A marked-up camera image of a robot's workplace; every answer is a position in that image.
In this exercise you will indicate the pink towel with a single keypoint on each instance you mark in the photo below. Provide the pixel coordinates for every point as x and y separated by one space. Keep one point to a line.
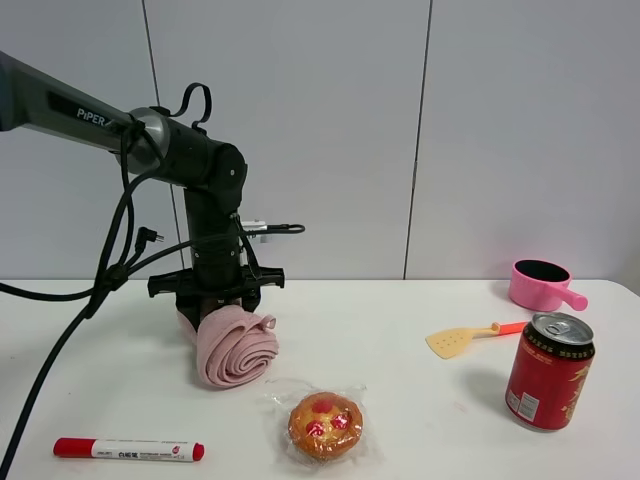
232 346

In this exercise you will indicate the red white marker pen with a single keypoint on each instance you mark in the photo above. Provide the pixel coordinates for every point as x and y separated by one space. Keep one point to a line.
146 450

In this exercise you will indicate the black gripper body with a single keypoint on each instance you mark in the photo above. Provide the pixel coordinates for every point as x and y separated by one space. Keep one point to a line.
223 276

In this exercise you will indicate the pink toy pot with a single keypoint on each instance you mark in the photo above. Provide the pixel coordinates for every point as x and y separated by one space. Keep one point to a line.
543 286

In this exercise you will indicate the yellow toy spatula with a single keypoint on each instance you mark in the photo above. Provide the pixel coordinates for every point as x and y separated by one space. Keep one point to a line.
452 342

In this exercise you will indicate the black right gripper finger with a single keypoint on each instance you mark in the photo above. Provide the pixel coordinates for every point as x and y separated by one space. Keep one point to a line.
250 302

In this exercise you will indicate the wrapped fruit tart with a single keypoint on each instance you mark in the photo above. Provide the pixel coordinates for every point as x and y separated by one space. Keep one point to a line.
314 429

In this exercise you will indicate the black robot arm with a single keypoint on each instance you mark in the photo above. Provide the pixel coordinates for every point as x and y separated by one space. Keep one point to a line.
150 144

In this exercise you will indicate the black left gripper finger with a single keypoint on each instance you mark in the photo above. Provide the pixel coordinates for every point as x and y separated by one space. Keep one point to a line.
188 313

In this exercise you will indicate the red drink can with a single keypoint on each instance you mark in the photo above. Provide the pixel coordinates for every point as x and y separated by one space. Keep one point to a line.
552 361

